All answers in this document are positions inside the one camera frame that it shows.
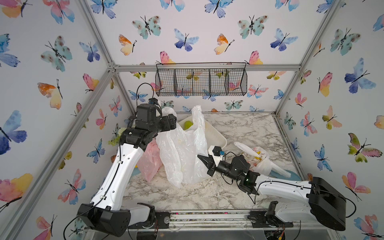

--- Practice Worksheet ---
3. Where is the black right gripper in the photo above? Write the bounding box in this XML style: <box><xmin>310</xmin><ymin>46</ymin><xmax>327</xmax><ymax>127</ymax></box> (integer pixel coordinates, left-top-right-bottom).
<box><xmin>198</xmin><ymin>153</ymin><xmax>242</xmax><ymax>185</ymax></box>

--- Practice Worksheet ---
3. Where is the lemon print plastic bag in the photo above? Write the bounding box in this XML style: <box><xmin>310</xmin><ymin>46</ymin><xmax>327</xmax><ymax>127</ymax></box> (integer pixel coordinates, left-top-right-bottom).
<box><xmin>156</xmin><ymin>105</ymin><xmax>209</xmax><ymax>189</ymax></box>

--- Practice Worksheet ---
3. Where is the pink plastic bag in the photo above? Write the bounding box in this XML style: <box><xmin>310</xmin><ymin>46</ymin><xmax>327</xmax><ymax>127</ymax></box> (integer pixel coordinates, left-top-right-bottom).
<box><xmin>137</xmin><ymin>139</ymin><xmax>163</xmax><ymax>182</ymax></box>

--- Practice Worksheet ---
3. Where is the clear white plastic bag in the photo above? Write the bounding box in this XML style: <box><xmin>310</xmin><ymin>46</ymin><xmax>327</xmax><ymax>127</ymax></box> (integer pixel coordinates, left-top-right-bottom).
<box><xmin>234</xmin><ymin>142</ymin><xmax>291</xmax><ymax>178</ymax></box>

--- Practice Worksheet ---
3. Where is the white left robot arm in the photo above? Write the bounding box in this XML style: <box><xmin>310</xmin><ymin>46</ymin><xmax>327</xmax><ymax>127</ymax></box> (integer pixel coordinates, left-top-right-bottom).
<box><xmin>77</xmin><ymin>98</ymin><xmax>177</xmax><ymax>237</ymax></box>

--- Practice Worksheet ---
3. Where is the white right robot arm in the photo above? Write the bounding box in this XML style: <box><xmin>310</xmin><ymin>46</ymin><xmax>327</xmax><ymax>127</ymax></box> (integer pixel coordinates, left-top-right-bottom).
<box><xmin>197</xmin><ymin>155</ymin><xmax>347</xmax><ymax>231</ymax></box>

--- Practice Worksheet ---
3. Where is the green pear top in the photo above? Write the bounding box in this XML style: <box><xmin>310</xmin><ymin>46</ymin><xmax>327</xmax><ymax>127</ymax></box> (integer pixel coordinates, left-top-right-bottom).
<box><xmin>184</xmin><ymin>121</ymin><xmax>194</xmax><ymax>130</ymax></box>

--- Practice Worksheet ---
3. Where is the white rectangular tray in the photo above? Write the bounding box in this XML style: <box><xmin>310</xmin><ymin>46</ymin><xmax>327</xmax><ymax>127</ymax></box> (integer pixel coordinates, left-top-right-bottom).
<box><xmin>178</xmin><ymin>115</ymin><xmax>228</xmax><ymax>150</ymax></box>

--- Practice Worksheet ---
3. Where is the potted flower plant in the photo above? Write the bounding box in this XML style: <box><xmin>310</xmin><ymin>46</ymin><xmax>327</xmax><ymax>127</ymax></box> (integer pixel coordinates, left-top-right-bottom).
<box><xmin>108</xmin><ymin>128</ymin><xmax>127</xmax><ymax>146</ymax></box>

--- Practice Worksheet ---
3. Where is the light blue toy scoop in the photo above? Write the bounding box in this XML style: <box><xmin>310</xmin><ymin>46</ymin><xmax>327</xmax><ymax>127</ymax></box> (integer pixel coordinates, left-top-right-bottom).
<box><xmin>132</xmin><ymin>167</ymin><xmax>141</xmax><ymax>177</ymax></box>

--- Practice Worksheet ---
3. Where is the light blue dustpan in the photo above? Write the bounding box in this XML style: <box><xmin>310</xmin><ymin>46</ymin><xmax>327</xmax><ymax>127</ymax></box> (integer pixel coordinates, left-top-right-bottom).
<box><xmin>280</xmin><ymin>170</ymin><xmax>302</xmax><ymax>181</ymax></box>

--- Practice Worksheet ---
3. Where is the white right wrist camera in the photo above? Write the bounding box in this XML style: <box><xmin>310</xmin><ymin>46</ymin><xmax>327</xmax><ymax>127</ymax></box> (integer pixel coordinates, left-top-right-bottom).
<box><xmin>208</xmin><ymin>146</ymin><xmax>225</xmax><ymax>165</ymax></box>

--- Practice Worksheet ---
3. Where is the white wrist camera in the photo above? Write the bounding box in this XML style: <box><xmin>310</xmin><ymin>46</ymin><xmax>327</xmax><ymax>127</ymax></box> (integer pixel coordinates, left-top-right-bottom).
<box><xmin>149</xmin><ymin>98</ymin><xmax>160</xmax><ymax>106</ymax></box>
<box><xmin>208</xmin><ymin>146</ymin><xmax>225</xmax><ymax>165</ymax></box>

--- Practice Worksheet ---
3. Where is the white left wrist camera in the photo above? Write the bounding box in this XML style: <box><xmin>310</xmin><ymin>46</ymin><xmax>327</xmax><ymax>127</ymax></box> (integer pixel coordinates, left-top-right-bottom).
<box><xmin>149</xmin><ymin>98</ymin><xmax>160</xmax><ymax>106</ymax></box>

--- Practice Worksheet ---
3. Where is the aluminium front rail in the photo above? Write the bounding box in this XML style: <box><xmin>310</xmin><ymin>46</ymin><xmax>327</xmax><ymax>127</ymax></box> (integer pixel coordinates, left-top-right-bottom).
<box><xmin>112</xmin><ymin>210</ymin><xmax>326</xmax><ymax>232</ymax></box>

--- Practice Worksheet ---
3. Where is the black wire wall basket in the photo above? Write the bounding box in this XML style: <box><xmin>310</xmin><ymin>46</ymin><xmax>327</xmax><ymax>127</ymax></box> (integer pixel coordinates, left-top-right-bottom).
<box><xmin>154</xmin><ymin>63</ymin><xmax>248</xmax><ymax>97</ymax></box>

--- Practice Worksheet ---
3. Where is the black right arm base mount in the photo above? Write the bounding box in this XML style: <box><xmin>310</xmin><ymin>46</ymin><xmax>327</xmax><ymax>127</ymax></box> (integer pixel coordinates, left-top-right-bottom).
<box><xmin>247</xmin><ymin>201</ymin><xmax>294</xmax><ymax>228</ymax></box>

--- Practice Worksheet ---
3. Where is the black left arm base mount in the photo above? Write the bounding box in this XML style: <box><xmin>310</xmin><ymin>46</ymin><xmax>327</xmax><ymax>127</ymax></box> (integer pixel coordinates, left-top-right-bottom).
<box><xmin>133</xmin><ymin>203</ymin><xmax>171</xmax><ymax>229</ymax></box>

